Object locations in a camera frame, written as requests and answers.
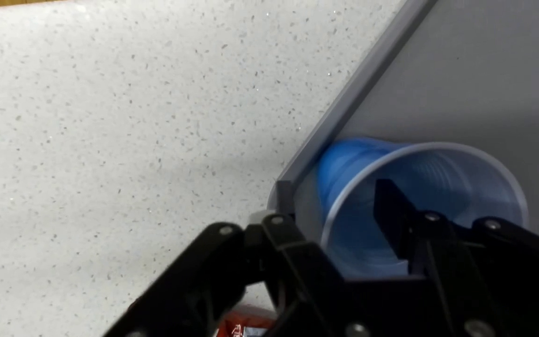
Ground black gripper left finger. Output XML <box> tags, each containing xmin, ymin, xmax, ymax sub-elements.
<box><xmin>102</xmin><ymin>211</ymin><xmax>347</xmax><ymax>337</ymax></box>

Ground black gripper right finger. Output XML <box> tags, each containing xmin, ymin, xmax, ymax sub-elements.
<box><xmin>372</xmin><ymin>175</ymin><xmax>539</xmax><ymax>337</ymax></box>

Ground blue plastic cup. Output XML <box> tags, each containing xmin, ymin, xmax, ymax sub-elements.
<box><xmin>314</xmin><ymin>136</ymin><xmax>529</xmax><ymax>278</ymax></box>

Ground grey plastic tray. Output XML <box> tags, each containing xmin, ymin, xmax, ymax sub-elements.
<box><xmin>267</xmin><ymin>0</ymin><xmax>539</xmax><ymax>250</ymax></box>

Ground red snack bag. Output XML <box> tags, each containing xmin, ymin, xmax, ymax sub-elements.
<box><xmin>215</xmin><ymin>304</ymin><xmax>276</xmax><ymax>337</ymax></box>

